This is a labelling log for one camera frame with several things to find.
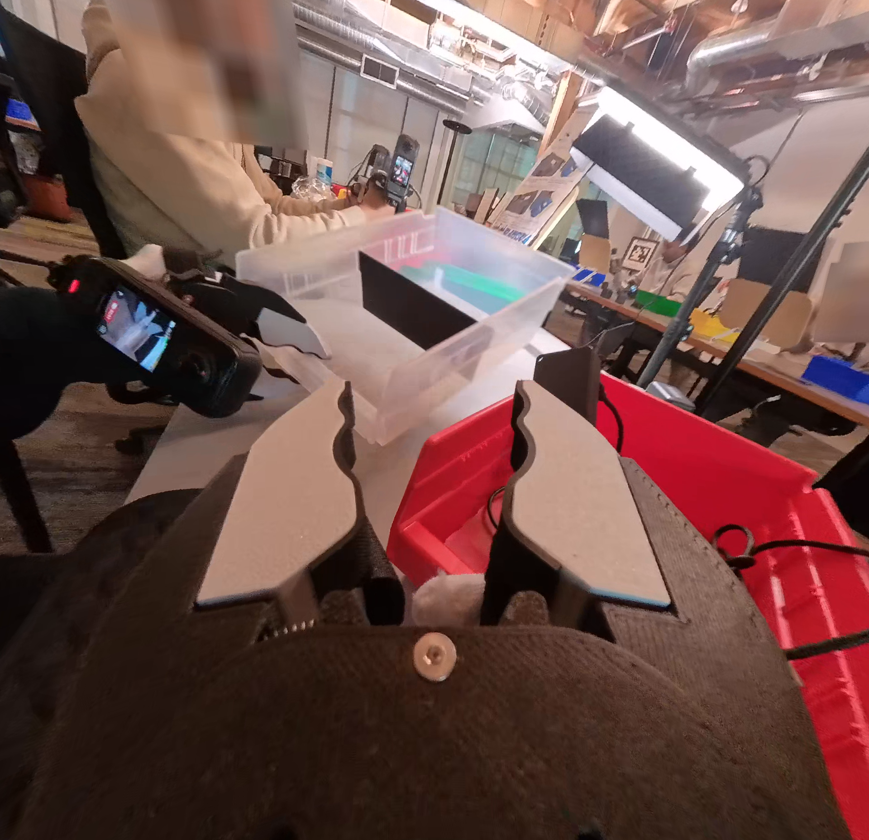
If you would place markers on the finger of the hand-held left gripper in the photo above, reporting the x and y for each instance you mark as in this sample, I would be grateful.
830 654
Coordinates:
292 334

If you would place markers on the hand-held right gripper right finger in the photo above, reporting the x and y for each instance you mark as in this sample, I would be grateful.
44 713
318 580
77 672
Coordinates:
584 507

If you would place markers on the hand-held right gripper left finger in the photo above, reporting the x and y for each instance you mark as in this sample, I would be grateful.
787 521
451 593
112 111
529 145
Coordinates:
285 507

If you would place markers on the clear plastic bin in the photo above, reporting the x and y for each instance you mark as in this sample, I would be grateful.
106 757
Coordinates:
326 290

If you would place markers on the long black usb hub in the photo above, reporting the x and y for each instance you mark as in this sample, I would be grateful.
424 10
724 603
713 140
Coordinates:
567 378

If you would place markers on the red plastic bin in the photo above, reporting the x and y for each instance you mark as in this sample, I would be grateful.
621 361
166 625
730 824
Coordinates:
747 487

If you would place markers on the person's left forearm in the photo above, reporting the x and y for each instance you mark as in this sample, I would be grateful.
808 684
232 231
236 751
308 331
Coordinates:
41 351

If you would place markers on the person's left hand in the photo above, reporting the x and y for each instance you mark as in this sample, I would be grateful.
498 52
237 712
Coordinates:
146 259

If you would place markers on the person's right hand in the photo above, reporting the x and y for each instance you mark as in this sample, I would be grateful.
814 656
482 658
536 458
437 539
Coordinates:
448 599

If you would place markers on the black bin divider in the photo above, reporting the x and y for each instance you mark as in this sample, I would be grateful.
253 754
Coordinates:
414 304

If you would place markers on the green plastic bin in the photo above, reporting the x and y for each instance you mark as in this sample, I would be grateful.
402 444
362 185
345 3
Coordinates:
475 283
657 302

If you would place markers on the yellow plastic bin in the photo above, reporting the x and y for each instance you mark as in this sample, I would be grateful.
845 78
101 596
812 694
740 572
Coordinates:
709 325

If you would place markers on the long wooden desk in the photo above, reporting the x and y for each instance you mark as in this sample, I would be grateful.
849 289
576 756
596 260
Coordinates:
760 368

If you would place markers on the blue plastic bin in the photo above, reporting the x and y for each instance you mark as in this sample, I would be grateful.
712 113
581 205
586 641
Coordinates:
589 278
835 371

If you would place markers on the black white marker board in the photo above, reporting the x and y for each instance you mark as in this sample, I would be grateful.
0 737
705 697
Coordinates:
639 254

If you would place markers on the black light stand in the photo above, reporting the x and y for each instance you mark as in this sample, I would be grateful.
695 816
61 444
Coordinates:
713 263

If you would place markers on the ceiling air vent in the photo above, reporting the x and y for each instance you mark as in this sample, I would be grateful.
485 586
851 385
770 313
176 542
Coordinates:
379 71

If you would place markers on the instruction sheet on board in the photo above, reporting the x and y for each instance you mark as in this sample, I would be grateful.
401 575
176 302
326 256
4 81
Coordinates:
543 175

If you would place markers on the black disc floor lamp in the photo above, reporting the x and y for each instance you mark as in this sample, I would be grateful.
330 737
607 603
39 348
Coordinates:
781 276

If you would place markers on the led panel light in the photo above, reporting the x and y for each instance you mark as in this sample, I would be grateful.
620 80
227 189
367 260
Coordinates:
645 175

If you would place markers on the silver air duct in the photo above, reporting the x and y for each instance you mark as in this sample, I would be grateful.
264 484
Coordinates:
726 49

